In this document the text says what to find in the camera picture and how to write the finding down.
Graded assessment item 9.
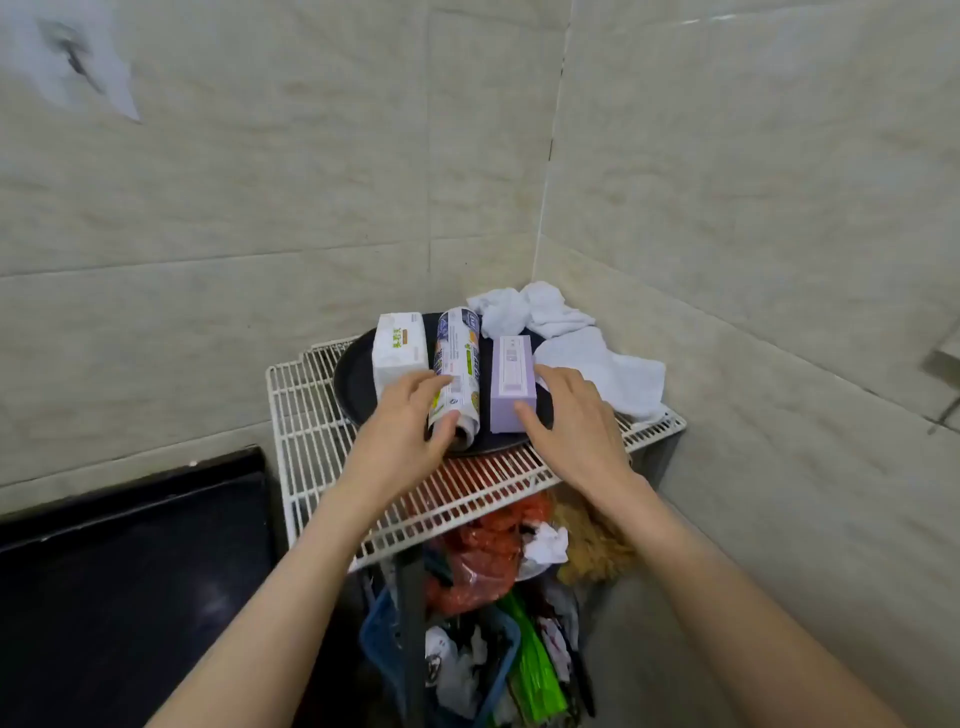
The person's right hand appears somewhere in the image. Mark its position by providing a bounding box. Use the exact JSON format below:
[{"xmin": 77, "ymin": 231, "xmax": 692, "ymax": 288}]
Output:
[{"xmin": 512, "ymin": 364, "xmax": 655, "ymax": 520}]

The person's left hand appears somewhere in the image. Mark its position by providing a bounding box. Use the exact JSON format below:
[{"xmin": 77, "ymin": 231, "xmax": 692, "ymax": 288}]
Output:
[{"xmin": 329, "ymin": 369, "xmax": 462, "ymax": 520}]

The white tissue box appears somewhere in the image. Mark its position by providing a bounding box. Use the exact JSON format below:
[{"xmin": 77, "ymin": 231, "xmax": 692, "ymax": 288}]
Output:
[{"xmin": 371, "ymin": 311, "xmax": 430, "ymax": 410}]

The purple cardboard box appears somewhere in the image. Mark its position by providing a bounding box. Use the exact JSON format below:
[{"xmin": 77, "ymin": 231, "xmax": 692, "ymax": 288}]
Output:
[{"xmin": 488, "ymin": 335, "xmax": 540, "ymax": 435}]

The white paper sheet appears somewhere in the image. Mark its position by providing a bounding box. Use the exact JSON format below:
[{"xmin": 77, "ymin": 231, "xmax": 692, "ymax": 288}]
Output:
[{"xmin": 425, "ymin": 305, "xmax": 483, "ymax": 444}]

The person's right forearm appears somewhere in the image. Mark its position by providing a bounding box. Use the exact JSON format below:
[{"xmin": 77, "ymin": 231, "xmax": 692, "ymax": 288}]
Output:
[{"xmin": 598, "ymin": 478, "xmax": 910, "ymax": 728}]

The person's left forearm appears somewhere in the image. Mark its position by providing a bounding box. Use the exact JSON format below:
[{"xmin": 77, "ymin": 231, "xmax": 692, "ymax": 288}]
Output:
[{"xmin": 146, "ymin": 485, "xmax": 406, "ymax": 728}]

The crumpled white paper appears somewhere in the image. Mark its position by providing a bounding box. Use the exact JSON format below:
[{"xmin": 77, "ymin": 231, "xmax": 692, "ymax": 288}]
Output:
[{"xmin": 522, "ymin": 522, "xmax": 571, "ymax": 566}]

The blue plastic basket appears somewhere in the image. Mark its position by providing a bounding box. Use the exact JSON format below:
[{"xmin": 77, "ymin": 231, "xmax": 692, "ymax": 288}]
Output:
[{"xmin": 358, "ymin": 588, "xmax": 523, "ymax": 728}]

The black countertop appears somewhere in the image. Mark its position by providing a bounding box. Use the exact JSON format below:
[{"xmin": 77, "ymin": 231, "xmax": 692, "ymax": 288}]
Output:
[{"xmin": 0, "ymin": 446, "xmax": 290, "ymax": 728}]

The black round tray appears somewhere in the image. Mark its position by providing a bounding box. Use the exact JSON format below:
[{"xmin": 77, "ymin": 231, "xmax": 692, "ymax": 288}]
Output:
[{"xmin": 333, "ymin": 311, "xmax": 556, "ymax": 457}]

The white cloth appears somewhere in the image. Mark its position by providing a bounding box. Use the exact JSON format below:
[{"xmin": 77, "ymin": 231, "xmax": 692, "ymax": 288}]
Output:
[
  {"xmin": 524, "ymin": 281, "xmax": 598, "ymax": 340},
  {"xmin": 533, "ymin": 327, "xmax": 667, "ymax": 423}
]

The brown mop head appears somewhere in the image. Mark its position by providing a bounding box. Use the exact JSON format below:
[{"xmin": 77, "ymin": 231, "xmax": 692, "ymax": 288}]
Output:
[{"xmin": 553, "ymin": 491, "xmax": 640, "ymax": 588}]

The red plastic bag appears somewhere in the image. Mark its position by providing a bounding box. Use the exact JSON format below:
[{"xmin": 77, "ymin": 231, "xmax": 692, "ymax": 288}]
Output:
[{"xmin": 425, "ymin": 491, "xmax": 558, "ymax": 618}]

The green plastic item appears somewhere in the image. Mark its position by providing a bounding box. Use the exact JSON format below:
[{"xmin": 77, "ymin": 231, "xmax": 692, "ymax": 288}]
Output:
[{"xmin": 500, "ymin": 592, "xmax": 569, "ymax": 725}]

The crumpled white plastic bag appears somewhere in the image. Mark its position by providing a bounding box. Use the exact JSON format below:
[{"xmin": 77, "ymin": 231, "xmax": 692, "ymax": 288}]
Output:
[{"xmin": 423, "ymin": 626, "xmax": 489, "ymax": 718}]

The white wire rack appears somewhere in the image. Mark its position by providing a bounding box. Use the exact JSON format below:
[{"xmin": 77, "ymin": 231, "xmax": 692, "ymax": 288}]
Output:
[{"xmin": 266, "ymin": 333, "xmax": 688, "ymax": 728}]

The small dark wall hook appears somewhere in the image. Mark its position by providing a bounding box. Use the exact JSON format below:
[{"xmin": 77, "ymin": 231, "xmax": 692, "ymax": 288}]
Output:
[{"xmin": 41, "ymin": 20, "xmax": 106, "ymax": 95}]

